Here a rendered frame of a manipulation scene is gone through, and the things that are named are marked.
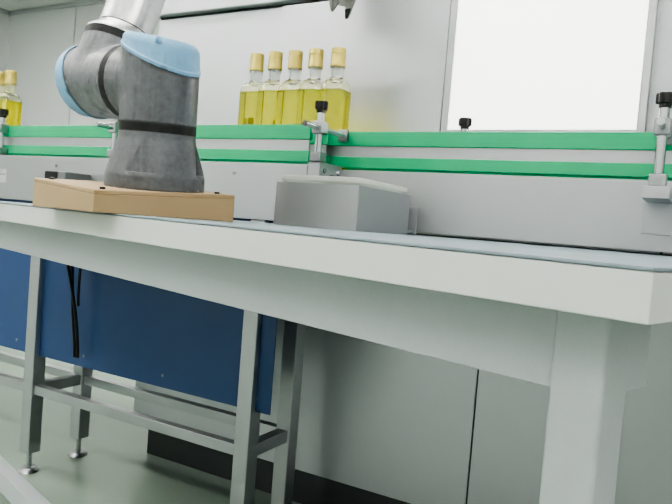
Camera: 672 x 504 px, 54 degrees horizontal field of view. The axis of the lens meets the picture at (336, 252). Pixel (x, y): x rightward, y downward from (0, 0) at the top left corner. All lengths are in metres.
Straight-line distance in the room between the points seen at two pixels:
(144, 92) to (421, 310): 0.59
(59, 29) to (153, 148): 6.56
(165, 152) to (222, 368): 0.68
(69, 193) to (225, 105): 0.99
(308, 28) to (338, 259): 1.26
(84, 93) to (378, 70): 0.78
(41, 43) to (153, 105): 6.73
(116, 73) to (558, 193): 0.79
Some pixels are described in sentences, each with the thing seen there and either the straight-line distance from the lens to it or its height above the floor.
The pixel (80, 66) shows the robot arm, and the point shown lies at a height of 0.97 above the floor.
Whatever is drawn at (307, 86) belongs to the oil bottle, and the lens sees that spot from 1.57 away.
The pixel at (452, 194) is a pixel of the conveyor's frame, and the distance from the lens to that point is 1.34.
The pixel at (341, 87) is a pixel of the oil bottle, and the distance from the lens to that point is 1.53.
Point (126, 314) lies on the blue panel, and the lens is 1.75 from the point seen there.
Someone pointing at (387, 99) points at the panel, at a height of 1.07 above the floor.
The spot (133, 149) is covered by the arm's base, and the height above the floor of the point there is 0.84.
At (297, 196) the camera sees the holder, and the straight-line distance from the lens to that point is 1.18.
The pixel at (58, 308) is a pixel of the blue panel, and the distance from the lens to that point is 1.94.
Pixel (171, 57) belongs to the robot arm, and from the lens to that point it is 1.02.
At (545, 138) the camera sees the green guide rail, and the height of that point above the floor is 0.95.
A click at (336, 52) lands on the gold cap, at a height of 1.15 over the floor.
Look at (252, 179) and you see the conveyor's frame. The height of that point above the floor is 0.84.
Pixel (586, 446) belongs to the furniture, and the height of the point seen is 0.62.
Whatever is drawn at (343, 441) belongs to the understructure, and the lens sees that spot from 1.75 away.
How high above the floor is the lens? 0.76
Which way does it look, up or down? 2 degrees down
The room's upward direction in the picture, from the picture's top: 5 degrees clockwise
